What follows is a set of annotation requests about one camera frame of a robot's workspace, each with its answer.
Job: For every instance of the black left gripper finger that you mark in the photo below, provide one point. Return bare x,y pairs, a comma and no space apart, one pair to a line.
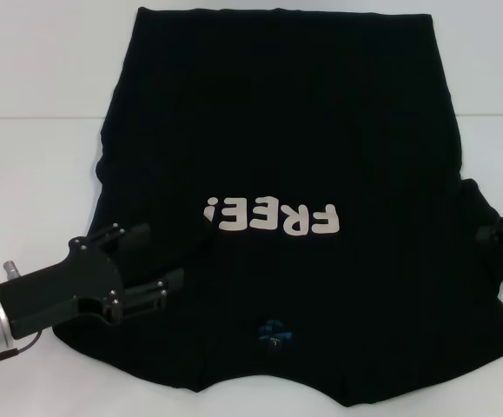
131,235
151,293

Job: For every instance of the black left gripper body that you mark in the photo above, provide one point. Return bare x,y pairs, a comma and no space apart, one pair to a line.
73,286

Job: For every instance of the black shirt with FREE print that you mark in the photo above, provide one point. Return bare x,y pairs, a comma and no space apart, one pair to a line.
277,130

